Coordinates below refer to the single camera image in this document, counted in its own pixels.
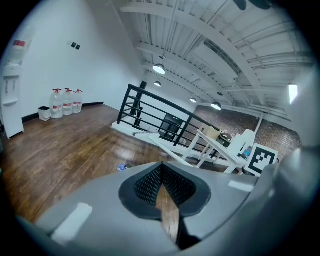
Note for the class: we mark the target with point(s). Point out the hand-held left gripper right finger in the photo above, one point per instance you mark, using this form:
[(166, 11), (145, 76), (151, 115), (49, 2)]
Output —
[(220, 200)]

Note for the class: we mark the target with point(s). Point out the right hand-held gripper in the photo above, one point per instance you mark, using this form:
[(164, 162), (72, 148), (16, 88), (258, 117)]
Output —
[(262, 160)]

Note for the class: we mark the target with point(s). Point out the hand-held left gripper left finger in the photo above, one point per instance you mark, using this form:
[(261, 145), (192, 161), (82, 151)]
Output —
[(105, 220)]

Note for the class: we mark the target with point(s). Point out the blue packet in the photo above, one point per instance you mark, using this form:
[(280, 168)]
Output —
[(120, 167)]

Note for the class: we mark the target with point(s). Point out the white tall appliance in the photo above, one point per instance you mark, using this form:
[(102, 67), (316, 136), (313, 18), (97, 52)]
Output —
[(241, 141)]

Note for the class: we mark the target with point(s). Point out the white table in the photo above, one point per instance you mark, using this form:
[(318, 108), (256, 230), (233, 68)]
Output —
[(220, 147)]

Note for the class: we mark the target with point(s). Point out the open cardboard box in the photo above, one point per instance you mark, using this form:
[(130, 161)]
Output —
[(210, 132)]

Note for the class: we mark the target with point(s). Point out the dome ceiling lamp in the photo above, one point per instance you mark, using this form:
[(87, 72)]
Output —
[(193, 100), (159, 69), (157, 83), (216, 106)]

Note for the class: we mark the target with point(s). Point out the tube ceiling light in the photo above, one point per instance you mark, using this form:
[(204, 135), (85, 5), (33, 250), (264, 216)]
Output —
[(293, 94)]

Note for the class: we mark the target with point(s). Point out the black cabinet green light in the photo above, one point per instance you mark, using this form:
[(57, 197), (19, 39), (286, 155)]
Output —
[(171, 127)]

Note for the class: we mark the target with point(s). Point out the black metal railing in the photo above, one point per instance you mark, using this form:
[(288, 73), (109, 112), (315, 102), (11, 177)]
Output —
[(123, 105)]

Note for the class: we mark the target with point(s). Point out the small white bin black liner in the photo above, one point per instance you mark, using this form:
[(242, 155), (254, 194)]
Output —
[(44, 114)]

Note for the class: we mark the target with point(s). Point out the three water jugs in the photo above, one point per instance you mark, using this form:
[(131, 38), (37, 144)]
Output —
[(56, 106)]

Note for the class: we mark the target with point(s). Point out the black square pillar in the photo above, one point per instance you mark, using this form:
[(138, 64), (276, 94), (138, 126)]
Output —
[(143, 85)]

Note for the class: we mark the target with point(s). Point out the white water dispenser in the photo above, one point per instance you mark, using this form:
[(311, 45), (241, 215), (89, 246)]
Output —
[(11, 112)]

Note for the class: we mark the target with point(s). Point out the inverted clear dispenser jug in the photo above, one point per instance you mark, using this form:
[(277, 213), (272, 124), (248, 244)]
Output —
[(21, 53)]

